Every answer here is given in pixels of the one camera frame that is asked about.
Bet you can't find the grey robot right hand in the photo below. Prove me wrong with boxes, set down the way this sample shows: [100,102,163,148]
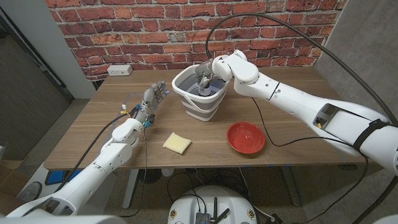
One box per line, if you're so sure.
[194,58,218,96]

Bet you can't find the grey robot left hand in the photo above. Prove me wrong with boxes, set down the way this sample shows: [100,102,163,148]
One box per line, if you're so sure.
[133,80,170,124]

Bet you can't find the white bottle with black cap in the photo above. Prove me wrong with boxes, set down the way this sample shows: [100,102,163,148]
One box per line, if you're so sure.
[198,83,213,97]

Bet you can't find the white grey collapsible bucket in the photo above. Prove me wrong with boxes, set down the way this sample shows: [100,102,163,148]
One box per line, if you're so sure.
[171,64,231,122]

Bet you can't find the red bowl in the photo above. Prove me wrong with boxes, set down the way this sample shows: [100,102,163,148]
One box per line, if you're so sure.
[226,121,266,155]

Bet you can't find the white power outlet strip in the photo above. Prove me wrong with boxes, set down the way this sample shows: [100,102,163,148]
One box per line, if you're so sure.
[106,64,133,77]

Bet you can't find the yellow sponge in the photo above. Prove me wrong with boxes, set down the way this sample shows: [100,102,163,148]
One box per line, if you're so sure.
[162,132,192,155]

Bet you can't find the red brick print backdrop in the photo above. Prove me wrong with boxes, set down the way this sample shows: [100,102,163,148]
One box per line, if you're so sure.
[45,0,348,82]

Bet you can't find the white table leg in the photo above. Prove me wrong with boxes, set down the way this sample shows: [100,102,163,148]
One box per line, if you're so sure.
[122,169,140,209]

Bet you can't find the white robot torso base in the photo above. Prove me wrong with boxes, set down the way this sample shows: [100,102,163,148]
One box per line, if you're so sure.
[167,185,259,224]

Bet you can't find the blue floor object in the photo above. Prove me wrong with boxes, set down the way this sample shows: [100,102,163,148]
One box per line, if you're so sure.
[45,169,80,186]

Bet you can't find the grey device on torso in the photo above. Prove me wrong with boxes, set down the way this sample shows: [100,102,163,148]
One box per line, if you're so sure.
[195,212,210,224]

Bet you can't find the black antennas on torso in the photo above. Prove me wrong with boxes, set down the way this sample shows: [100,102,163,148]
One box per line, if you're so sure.
[211,197,231,224]

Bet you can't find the grey table leg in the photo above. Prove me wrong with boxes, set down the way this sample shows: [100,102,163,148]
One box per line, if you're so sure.
[281,166,302,207]

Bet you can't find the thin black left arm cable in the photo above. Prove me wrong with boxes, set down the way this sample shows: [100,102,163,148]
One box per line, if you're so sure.
[119,127,147,218]

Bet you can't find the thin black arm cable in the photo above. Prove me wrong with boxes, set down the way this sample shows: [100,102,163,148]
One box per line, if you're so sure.
[119,127,147,218]
[251,98,370,224]

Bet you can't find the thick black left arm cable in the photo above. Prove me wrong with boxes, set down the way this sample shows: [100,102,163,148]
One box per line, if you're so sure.
[54,113,131,192]

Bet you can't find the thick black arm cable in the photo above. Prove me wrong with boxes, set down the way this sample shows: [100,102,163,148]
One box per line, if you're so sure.
[54,113,131,192]
[205,12,398,224]

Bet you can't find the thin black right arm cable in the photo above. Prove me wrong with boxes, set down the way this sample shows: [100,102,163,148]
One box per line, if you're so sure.
[251,98,370,224]

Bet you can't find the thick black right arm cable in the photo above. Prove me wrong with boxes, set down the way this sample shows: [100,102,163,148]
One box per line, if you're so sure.
[205,12,398,224]

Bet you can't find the dark grey wall panel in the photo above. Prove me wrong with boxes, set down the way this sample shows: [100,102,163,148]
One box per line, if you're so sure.
[0,15,75,161]

